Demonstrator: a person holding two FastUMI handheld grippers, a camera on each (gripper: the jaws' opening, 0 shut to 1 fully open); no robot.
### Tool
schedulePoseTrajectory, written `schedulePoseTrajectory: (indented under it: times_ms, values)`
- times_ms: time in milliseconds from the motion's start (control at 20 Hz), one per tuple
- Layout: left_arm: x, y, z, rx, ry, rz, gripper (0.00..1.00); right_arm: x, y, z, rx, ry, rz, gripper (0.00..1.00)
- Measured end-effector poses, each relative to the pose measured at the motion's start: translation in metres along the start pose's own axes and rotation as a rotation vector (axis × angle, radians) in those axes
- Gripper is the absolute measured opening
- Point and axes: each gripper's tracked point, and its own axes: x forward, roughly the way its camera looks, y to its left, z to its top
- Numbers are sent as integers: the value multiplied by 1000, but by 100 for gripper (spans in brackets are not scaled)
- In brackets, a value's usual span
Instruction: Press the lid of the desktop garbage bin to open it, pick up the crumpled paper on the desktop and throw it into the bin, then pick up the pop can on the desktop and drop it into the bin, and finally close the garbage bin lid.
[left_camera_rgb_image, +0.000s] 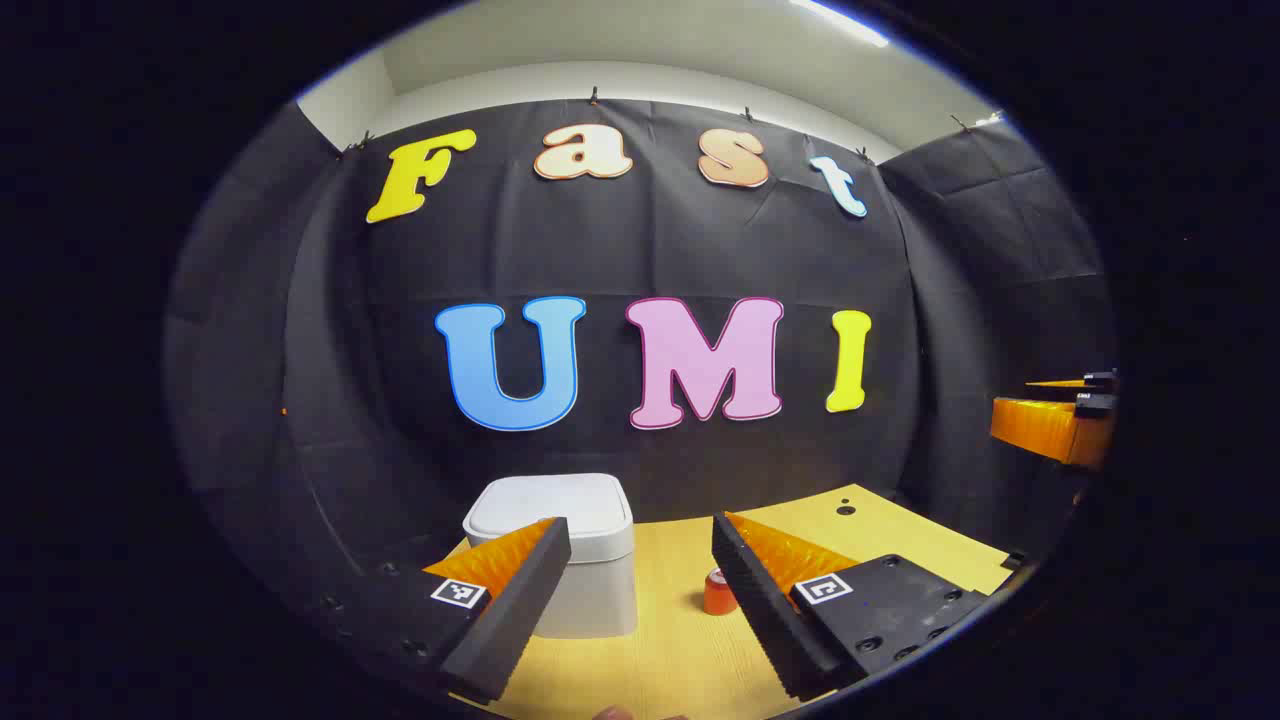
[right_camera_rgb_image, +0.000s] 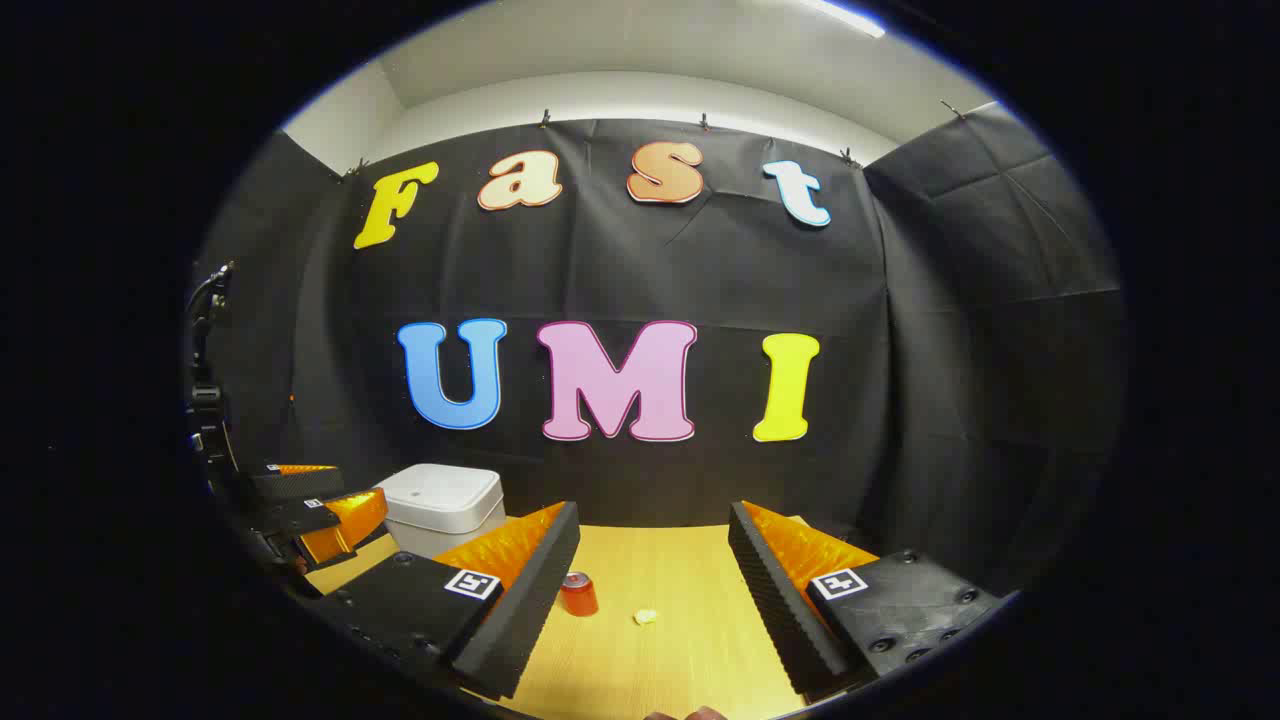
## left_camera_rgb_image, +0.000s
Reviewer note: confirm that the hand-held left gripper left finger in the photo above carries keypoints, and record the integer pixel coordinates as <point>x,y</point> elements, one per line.
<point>520,610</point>

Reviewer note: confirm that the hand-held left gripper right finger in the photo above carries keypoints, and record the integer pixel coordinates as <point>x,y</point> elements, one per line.
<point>760,600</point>

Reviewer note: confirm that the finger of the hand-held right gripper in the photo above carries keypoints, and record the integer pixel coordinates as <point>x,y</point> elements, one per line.
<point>1098,380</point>
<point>1040,425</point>

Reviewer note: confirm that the red pop can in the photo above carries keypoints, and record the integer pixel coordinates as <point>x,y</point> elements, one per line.
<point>716,595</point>

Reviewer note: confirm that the grey desktop garbage bin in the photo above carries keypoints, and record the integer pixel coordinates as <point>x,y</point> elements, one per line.
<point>590,500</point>

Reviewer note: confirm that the wooden desktop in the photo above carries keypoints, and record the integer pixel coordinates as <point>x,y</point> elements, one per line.
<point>680,660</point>

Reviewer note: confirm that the black backdrop cloth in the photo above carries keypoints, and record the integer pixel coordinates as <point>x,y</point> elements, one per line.
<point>650,250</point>

